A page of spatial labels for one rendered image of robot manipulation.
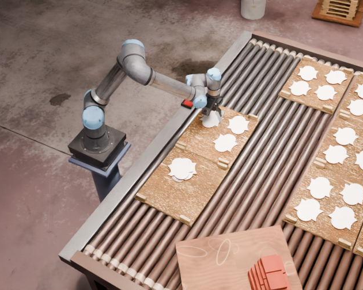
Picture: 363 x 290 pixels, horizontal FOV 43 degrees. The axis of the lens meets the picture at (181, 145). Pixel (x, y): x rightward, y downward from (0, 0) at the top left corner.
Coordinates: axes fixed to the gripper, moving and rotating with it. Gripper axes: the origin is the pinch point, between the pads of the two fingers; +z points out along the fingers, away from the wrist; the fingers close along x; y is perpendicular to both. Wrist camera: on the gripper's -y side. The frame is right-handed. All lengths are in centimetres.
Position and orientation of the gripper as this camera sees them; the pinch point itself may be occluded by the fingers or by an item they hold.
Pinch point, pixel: (211, 119)
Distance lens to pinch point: 277.1
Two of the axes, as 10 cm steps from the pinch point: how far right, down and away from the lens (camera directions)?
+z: 0.3, 6.6, 7.5
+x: -8.7, -3.6, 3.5
